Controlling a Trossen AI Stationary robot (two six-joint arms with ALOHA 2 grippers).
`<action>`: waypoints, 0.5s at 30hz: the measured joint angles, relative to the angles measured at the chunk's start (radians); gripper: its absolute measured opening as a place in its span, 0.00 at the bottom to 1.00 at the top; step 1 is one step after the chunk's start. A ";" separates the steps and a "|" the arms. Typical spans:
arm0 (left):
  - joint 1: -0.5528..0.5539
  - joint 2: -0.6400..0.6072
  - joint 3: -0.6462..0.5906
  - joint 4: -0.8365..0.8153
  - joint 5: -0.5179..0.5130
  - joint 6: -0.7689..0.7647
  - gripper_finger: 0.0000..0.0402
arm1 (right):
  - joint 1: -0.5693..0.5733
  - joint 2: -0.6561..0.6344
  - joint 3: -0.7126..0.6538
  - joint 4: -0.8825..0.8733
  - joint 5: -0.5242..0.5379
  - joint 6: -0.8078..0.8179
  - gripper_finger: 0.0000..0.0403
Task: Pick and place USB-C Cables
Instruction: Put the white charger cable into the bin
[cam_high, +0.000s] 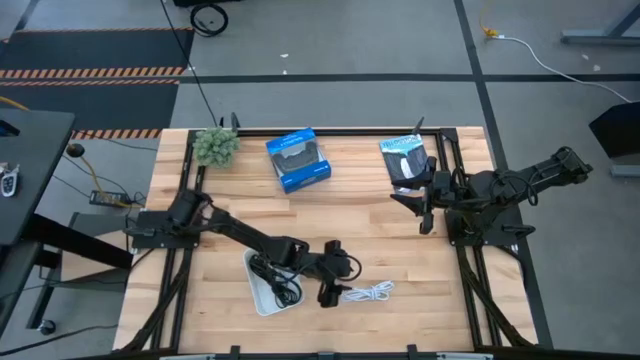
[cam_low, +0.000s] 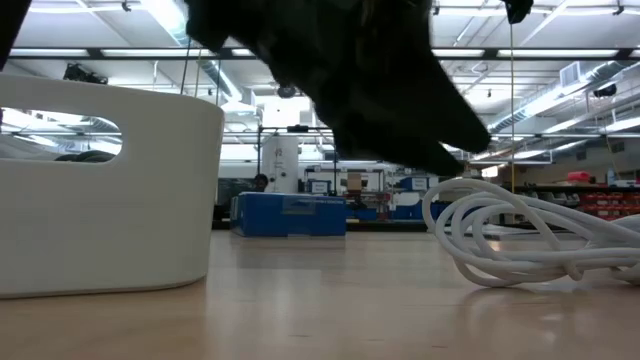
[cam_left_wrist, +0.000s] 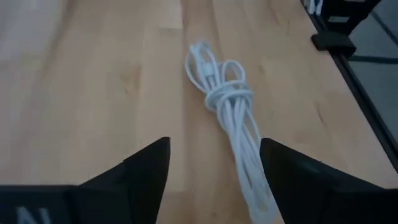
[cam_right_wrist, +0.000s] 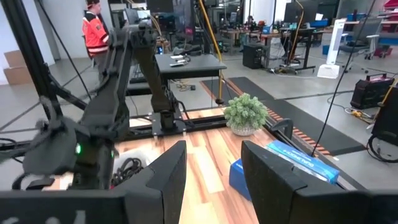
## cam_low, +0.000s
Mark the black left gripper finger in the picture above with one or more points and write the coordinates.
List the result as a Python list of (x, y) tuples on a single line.
[(440, 120), (400, 152)]

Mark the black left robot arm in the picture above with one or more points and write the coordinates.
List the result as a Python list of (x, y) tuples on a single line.
[(9, 25)]

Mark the white cylindrical tank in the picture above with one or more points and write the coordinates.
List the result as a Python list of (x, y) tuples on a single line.
[(280, 162)]

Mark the blue box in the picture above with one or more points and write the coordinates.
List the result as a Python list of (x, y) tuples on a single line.
[(287, 215)]

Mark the black overhead fixture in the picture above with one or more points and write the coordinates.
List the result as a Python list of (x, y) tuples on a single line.
[(517, 9)]

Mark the person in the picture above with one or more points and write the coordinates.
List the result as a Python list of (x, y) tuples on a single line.
[(260, 182)]

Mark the red object on shelf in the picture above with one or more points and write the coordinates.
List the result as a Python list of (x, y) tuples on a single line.
[(579, 176)]

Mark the shelf with red bins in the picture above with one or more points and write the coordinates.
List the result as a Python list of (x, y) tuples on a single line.
[(607, 202)]

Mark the white plastic bin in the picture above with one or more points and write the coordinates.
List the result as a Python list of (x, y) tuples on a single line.
[(100, 220)]

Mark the silver ventilation duct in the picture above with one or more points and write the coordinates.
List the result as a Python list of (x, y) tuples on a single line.
[(550, 97)]

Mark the black overhead frame beam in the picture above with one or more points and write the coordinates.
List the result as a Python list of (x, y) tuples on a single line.
[(125, 53)]

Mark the black ceiling camera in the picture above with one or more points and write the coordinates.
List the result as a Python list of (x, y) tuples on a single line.
[(84, 74)]

